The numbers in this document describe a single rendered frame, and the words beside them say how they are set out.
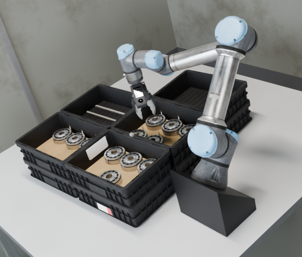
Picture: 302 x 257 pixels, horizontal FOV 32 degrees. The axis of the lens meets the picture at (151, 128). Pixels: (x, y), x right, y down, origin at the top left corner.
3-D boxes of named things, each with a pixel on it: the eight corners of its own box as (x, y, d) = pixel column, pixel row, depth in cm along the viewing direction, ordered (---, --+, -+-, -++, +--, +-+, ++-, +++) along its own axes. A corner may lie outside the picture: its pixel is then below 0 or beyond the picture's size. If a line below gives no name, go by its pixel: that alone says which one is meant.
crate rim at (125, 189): (64, 167, 235) (62, 163, 234) (110, 131, 251) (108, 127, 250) (125, 195, 209) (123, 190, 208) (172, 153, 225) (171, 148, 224)
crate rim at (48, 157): (110, 131, 251) (108, 127, 250) (64, 167, 235) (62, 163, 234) (59, 114, 277) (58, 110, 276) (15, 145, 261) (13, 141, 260)
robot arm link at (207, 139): (225, 162, 203) (260, 26, 202) (209, 159, 190) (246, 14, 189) (198, 154, 209) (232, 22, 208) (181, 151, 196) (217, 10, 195)
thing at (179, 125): (186, 122, 252) (186, 121, 251) (173, 133, 246) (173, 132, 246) (171, 118, 258) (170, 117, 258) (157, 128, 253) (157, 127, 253)
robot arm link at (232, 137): (234, 165, 213) (245, 134, 212) (221, 163, 202) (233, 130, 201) (209, 155, 219) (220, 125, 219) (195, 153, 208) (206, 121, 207)
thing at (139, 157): (116, 163, 237) (115, 162, 237) (129, 151, 243) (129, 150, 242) (132, 169, 231) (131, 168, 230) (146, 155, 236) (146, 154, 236)
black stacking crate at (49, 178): (121, 164, 262) (115, 146, 256) (77, 201, 246) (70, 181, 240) (71, 145, 288) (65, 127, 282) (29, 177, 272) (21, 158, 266)
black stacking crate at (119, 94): (154, 116, 272) (149, 97, 266) (115, 147, 256) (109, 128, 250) (104, 101, 298) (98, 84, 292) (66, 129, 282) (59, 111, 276)
